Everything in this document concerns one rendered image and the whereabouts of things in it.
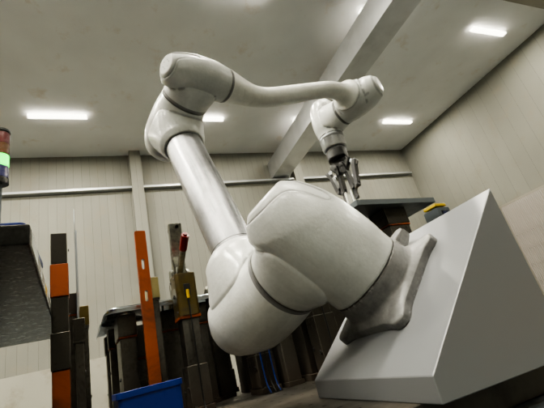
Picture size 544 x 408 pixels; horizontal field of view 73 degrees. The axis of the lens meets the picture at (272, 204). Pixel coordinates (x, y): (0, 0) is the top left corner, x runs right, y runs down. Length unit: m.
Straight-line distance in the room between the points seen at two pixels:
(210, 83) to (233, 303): 0.60
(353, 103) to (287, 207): 0.76
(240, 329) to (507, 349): 0.41
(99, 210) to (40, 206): 1.36
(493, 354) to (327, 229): 0.26
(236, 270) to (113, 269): 9.58
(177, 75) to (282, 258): 0.60
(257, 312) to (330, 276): 0.16
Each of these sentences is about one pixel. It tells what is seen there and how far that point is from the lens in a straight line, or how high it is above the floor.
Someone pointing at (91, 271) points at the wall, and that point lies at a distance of 10.27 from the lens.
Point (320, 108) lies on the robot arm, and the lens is 1.40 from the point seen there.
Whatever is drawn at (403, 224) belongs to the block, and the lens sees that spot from 1.33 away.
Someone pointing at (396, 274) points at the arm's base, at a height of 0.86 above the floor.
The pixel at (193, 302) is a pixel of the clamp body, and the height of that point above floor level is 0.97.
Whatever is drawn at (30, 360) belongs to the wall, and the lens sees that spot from 10.09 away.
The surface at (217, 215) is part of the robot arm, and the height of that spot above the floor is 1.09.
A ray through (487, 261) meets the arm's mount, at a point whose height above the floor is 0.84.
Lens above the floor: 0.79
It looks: 21 degrees up
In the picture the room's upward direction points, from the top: 14 degrees counter-clockwise
